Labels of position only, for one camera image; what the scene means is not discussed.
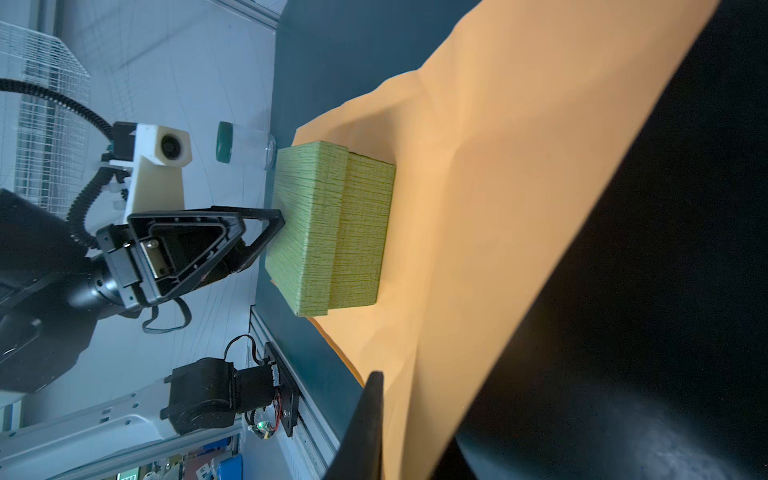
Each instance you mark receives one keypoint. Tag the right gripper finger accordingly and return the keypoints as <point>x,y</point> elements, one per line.
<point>360,453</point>

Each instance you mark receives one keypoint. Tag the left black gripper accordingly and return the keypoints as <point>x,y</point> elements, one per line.
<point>177,252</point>

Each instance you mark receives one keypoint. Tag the green gift box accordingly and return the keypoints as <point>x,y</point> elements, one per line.
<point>336,205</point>

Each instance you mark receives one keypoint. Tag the orange wrapping paper sheet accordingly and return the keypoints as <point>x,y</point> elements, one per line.
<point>503,141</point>

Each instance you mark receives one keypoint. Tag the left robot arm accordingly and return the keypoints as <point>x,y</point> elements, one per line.
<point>46,324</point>

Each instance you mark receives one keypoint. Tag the green lidded glass jar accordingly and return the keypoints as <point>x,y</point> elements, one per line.
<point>241,145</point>

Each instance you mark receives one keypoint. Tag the green table mat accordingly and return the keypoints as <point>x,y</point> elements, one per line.
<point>644,355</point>

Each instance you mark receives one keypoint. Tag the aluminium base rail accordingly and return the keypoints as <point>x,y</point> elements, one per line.
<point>306,439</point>

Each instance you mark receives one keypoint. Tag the white wire basket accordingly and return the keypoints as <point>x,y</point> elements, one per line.
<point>43,145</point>

